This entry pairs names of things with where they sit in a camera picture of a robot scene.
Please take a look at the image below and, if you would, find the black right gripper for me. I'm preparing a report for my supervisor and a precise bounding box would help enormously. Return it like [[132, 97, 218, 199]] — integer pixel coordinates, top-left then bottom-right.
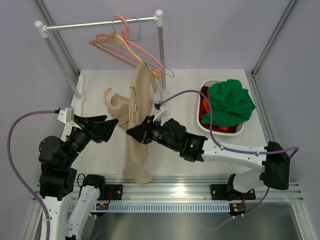
[[128, 115, 180, 152]]

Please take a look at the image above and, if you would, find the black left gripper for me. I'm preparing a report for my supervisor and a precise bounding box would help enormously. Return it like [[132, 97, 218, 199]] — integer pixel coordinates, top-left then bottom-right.
[[62, 113, 118, 167]]

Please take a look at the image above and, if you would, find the beige t shirt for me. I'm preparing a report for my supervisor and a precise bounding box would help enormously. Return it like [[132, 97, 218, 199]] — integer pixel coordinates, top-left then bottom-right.
[[107, 60, 158, 184]]

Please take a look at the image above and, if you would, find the beige wooden hanger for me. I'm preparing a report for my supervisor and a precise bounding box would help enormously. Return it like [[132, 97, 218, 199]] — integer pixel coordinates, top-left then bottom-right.
[[103, 88, 130, 111]]

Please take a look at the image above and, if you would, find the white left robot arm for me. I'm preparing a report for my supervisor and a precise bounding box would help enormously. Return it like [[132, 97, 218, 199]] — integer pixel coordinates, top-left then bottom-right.
[[38, 110, 119, 240]]

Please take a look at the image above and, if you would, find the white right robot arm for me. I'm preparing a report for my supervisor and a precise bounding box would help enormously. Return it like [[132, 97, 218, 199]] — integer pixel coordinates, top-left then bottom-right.
[[126, 116, 291, 201]]

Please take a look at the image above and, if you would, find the orange wooden hanger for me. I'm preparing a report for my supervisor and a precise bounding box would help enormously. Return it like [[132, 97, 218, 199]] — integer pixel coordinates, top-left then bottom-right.
[[88, 19, 161, 80]]

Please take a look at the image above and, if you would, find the thick pink plastic hanger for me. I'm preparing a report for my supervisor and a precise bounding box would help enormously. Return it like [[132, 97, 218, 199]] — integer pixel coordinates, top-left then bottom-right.
[[95, 14, 166, 75]]

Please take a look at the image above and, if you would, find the dark red cloth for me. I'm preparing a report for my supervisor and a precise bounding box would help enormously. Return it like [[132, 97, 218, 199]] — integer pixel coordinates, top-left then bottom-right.
[[198, 86, 237, 134]]

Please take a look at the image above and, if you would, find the orange cloth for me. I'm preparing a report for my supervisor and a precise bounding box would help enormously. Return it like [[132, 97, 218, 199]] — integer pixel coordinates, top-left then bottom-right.
[[199, 98, 237, 133]]

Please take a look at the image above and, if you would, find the white laundry basket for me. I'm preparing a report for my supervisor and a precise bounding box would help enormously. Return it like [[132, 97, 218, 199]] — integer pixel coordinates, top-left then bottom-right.
[[196, 79, 245, 139]]

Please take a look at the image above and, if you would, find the green cloth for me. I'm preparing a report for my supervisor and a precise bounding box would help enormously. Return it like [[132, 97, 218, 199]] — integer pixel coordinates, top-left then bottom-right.
[[206, 79, 256, 126]]

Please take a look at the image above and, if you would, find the silver clothes rack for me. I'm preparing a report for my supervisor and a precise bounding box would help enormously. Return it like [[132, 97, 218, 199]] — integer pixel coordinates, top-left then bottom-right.
[[34, 9, 169, 115]]

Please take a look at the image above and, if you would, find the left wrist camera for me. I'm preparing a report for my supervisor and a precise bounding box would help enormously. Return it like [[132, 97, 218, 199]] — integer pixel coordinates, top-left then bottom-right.
[[57, 106, 77, 127]]

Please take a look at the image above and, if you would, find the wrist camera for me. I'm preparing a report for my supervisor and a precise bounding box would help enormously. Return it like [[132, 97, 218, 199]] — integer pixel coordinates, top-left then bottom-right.
[[153, 101, 170, 122], [57, 106, 77, 127]]

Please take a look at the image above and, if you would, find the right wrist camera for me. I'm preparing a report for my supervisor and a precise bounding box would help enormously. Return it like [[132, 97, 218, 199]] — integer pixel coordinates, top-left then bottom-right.
[[153, 101, 170, 122]]

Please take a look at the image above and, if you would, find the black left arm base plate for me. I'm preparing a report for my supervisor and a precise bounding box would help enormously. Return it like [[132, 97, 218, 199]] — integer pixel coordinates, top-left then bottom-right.
[[98, 184, 124, 201]]

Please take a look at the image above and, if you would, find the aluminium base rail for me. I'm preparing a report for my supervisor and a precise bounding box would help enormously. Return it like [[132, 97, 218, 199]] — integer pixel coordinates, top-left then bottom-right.
[[31, 174, 305, 202]]

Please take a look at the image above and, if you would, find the white slotted cable duct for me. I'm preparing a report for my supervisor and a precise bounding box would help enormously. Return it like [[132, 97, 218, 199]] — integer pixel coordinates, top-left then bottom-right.
[[67, 202, 232, 213]]

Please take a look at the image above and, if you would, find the blue wire hanger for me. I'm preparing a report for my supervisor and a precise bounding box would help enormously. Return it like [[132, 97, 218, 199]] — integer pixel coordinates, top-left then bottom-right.
[[130, 16, 175, 78]]

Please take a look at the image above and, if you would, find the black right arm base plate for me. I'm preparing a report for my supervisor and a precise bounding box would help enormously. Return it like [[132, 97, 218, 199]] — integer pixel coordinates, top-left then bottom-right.
[[210, 184, 256, 201]]

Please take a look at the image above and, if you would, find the aluminium frame post left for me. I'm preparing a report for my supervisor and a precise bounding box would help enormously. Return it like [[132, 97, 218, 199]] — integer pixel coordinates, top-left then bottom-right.
[[33, 0, 80, 76]]

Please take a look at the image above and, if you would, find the aluminium frame post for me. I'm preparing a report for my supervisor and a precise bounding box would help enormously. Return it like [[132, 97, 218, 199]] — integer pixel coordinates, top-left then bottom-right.
[[250, 0, 299, 78], [33, 0, 80, 76]]

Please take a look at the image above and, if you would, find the aluminium frame post right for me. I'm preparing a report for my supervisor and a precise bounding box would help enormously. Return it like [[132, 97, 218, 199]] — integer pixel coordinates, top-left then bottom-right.
[[250, 0, 299, 78]]

